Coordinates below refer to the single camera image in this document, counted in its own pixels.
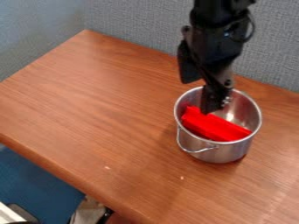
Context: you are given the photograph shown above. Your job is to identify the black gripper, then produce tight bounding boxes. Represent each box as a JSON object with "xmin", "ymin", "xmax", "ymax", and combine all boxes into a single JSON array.
[{"xmin": 176, "ymin": 17, "xmax": 250, "ymax": 115}]

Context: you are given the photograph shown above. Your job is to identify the white and black floor object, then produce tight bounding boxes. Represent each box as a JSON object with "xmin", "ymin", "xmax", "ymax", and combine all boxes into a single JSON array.
[{"xmin": 0, "ymin": 201, "xmax": 40, "ymax": 224}]

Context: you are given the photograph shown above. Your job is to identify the stainless steel pot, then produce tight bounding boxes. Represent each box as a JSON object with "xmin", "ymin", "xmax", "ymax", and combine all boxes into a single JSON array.
[{"xmin": 174, "ymin": 87, "xmax": 262, "ymax": 164}]

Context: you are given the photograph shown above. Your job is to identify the red plastic block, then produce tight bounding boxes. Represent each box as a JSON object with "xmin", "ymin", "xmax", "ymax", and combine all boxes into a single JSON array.
[{"xmin": 182, "ymin": 106, "xmax": 252, "ymax": 142}]

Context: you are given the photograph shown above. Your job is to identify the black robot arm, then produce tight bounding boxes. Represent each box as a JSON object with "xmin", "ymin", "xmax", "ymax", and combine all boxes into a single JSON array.
[{"xmin": 176, "ymin": 0, "xmax": 256, "ymax": 114}]

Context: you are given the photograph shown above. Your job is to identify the grey table leg bracket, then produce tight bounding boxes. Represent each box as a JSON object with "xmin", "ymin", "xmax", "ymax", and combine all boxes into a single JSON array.
[{"xmin": 68, "ymin": 196, "xmax": 114, "ymax": 224}]

